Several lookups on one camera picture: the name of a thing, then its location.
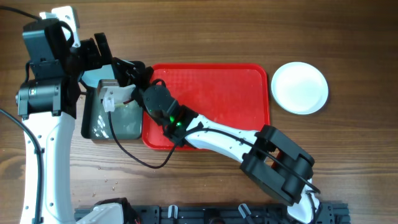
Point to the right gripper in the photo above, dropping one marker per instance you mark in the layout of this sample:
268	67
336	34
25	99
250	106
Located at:
134	75

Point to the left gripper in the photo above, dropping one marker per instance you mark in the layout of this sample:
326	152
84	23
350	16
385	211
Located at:
94	60

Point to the light blue plate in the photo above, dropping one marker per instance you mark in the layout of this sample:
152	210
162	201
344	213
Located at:
91	78

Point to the white round plate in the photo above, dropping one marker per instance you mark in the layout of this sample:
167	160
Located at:
299	88

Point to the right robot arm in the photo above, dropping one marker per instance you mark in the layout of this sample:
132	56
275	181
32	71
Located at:
268	157

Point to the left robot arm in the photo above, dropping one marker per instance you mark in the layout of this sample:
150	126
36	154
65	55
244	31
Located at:
46	105

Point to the black metal tray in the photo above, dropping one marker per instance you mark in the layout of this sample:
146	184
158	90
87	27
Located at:
125	121

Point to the red plastic tray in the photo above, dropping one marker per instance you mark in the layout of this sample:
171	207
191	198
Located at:
232	94

